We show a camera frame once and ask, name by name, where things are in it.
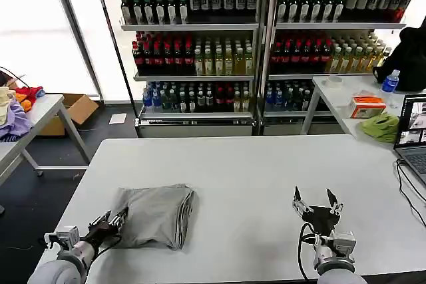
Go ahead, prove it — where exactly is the grey laptop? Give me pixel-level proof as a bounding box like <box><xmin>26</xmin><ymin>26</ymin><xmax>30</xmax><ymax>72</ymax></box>
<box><xmin>393</xmin><ymin>93</ymin><xmax>426</xmax><ymax>188</ymax></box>

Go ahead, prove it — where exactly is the red cloth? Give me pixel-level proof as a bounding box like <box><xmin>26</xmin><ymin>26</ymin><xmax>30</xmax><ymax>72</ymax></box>
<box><xmin>15</xmin><ymin>85</ymin><xmax>45</xmax><ymax>105</ymax></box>

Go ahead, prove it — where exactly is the blue water bottle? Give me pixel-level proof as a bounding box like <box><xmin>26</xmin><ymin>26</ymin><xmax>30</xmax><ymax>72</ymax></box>
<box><xmin>381</xmin><ymin>69</ymin><xmax>401</xmax><ymax>94</ymax></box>

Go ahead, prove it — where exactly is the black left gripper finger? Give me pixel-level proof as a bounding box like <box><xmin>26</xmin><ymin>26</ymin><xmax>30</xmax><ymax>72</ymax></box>
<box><xmin>107</xmin><ymin>207</ymin><xmax>130</xmax><ymax>229</ymax></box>
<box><xmin>87</xmin><ymin>210</ymin><xmax>112</xmax><ymax>229</ymax></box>

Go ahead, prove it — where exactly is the orange tissue box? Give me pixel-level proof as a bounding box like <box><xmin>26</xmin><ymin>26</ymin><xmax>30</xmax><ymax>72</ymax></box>
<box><xmin>349</xmin><ymin>95</ymin><xmax>388</xmax><ymax>120</ymax></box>

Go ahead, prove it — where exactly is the black bag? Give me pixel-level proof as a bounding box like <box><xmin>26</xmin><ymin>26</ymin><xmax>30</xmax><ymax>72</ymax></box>
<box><xmin>372</xmin><ymin>25</ymin><xmax>426</xmax><ymax>93</ymax></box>

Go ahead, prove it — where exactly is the metal shelf with bottles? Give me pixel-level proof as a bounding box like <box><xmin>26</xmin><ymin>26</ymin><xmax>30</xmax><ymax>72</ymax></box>
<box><xmin>262</xmin><ymin>0</ymin><xmax>413</xmax><ymax>136</ymax></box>
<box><xmin>106</xmin><ymin>0</ymin><xmax>267</xmax><ymax>138</ymax></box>

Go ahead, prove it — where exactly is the black laptop cable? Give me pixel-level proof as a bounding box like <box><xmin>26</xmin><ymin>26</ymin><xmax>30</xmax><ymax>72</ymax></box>
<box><xmin>395</xmin><ymin>158</ymin><xmax>426</xmax><ymax>225</ymax></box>

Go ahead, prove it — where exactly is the grey slanted metal post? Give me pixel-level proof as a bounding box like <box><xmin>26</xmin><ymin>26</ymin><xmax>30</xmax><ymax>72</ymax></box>
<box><xmin>47</xmin><ymin>0</ymin><xmax>105</xmax><ymax>99</ymax></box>

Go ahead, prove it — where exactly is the thin black pole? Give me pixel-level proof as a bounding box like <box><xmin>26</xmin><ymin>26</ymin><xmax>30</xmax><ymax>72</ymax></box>
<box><xmin>91</xmin><ymin>0</ymin><xmax>136</xmax><ymax>122</ymax></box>

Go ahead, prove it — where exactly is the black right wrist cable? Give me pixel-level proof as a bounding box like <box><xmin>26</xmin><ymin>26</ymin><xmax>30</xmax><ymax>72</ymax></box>
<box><xmin>297</xmin><ymin>222</ymin><xmax>321</xmax><ymax>280</ymax></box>

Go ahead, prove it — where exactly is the white side table with clothes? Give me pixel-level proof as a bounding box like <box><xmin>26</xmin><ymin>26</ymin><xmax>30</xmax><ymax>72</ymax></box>
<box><xmin>0</xmin><ymin>93</ymin><xmax>91</xmax><ymax>188</ymax></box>

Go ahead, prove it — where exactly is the open cardboard box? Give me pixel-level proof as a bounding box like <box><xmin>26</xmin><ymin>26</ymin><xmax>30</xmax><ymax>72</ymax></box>
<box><xmin>37</xmin><ymin>93</ymin><xmax>101</xmax><ymax>136</ymax></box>

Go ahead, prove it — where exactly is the grey printed t-shirt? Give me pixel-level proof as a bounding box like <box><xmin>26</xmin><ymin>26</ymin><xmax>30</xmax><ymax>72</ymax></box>
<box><xmin>110</xmin><ymin>182</ymin><xmax>200</xmax><ymax>251</ymax></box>

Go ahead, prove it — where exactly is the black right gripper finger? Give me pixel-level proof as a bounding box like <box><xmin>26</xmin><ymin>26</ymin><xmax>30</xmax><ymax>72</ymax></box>
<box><xmin>292</xmin><ymin>186</ymin><xmax>314</xmax><ymax>214</ymax></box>
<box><xmin>325</xmin><ymin>188</ymin><xmax>344</xmax><ymax>215</ymax></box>

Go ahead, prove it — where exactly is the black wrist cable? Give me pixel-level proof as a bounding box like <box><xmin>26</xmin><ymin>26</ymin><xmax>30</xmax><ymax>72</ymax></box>
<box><xmin>297</xmin><ymin>222</ymin><xmax>321</xmax><ymax>280</ymax></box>
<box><xmin>89</xmin><ymin>234</ymin><xmax>122</xmax><ymax>267</ymax></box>

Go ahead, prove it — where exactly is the purple cloth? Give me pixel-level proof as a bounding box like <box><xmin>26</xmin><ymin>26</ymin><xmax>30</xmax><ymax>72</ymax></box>
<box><xmin>0</xmin><ymin>98</ymin><xmax>35</xmax><ymax>139</ymax></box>

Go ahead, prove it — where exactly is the orange cloth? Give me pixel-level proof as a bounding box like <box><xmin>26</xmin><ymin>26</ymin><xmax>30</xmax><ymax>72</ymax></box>
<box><xmin>14</xmin><ymin>92</ymin><xmax>33</xmax><ymax>112</ymax></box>

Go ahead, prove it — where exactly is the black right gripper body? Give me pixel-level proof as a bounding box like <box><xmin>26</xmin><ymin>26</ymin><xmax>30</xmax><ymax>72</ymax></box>
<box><xmin>300</xmin><ymin>205</ymin><xmax>341</xmax><ymax>234</ymax></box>

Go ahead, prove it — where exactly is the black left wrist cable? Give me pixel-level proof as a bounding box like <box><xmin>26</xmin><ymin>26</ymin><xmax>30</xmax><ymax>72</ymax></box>
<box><xmin>89</xmin><ymin>234</ymin><xmax>122</xmax><ymax>267</ymax></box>

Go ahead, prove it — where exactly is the green cloth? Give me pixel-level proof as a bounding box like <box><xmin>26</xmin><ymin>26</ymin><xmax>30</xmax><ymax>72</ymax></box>
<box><xmin>358</xmin><ymin>112</ymin><xmax>400</xmax><ymax>144</ymax></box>

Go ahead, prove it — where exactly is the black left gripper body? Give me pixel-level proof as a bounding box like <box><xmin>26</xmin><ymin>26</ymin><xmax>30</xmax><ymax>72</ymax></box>
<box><xmin>81</xmin><ymin>222</ymin><xmax>121</xmax><ymax>244</ymax></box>

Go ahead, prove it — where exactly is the white paper sheet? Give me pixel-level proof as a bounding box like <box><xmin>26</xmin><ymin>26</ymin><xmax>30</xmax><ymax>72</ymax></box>
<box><xmin>108</xmin><ymin>112</ymin><xmax>128</xmax><ymax>126</ymax></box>

